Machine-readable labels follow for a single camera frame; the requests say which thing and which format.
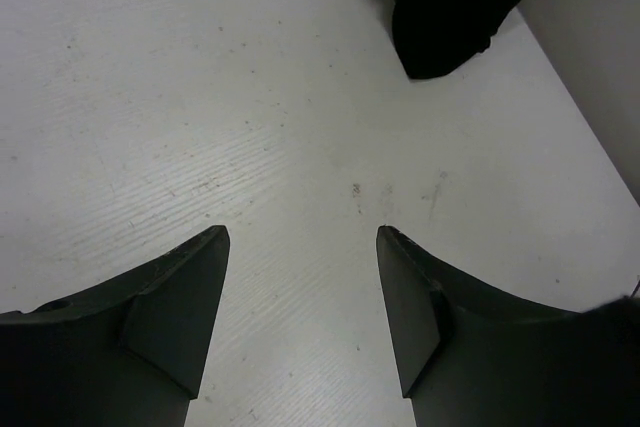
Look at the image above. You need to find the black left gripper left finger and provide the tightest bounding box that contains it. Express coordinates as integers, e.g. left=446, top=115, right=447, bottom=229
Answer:
left=1, top=226, right=230, bottom=426

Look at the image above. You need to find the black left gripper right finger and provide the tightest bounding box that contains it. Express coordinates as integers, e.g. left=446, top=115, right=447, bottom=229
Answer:
left=376, top=226, right=639, bottom=426

